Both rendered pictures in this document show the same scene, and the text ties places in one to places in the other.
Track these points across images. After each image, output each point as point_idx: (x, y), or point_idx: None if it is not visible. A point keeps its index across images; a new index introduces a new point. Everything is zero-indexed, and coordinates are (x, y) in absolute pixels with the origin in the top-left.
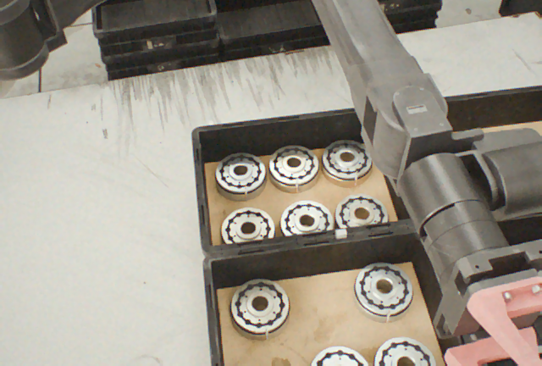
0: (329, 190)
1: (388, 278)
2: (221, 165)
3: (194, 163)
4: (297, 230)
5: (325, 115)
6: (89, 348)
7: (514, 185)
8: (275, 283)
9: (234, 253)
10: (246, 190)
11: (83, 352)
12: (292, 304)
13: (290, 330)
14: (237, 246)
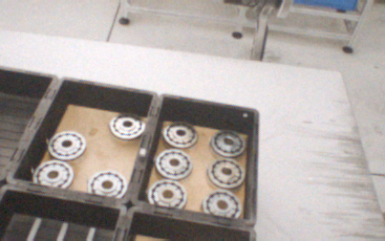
0: (203, 194)
1: (111, 188)
2: (236, 134)
3: (227, 103)
4: (169, 156)
5: (252, 183)
6: (158, 93)
7: None
8: (137, 135)
9: (153, 104)
10: (209, 138)
11: (157, 91)
12: (125, 147)
13: (109, 141)
14: (157, 106)
